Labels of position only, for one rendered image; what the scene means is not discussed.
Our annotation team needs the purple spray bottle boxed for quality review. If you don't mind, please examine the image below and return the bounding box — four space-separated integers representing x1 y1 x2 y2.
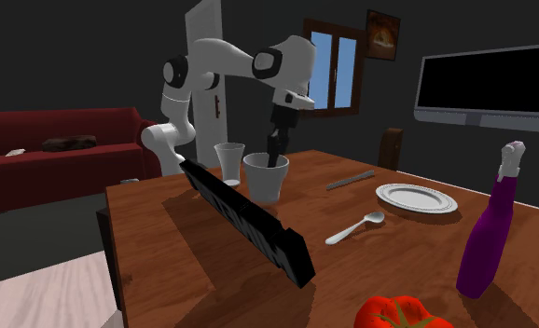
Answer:
455 140 527 300

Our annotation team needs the brown framed window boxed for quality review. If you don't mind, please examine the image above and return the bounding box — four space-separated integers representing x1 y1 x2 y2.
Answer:
301 18 366 119

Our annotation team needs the red tomato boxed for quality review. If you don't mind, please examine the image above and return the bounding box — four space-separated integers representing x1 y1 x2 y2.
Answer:
352 295 455 328

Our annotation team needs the white cup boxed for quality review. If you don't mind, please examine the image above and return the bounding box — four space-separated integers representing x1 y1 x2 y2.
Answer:
242 152 291 204

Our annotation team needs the framed wall picture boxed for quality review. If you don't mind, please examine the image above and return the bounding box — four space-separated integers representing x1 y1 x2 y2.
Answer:
364 9 402 62

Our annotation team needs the white plate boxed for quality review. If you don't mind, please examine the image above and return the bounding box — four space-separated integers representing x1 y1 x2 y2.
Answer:
375 183 460 215

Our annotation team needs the red sofa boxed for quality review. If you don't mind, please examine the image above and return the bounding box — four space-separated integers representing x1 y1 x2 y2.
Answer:
0 106 162 217

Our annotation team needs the grey knife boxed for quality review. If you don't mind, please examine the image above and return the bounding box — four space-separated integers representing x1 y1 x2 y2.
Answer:
325 170 376 191

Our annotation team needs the long black box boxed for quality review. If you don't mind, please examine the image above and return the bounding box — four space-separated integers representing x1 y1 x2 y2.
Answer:
179 157 317 290

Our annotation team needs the brown wooden chair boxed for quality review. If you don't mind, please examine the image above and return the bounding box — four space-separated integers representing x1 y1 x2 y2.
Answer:
377 127 405 171

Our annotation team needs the grey framed television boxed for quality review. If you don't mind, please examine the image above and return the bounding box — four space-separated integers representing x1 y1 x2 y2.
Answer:
413 42 539 134

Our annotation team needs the clear glass cup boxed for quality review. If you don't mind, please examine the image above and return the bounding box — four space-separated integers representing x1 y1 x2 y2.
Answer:
214 142 246 188

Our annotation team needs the white spoon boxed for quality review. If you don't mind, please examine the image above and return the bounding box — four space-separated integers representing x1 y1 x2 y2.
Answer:
325 211 386 246

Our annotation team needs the brown wooden table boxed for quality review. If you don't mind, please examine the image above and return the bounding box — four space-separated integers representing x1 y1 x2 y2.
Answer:
95 149 539 328

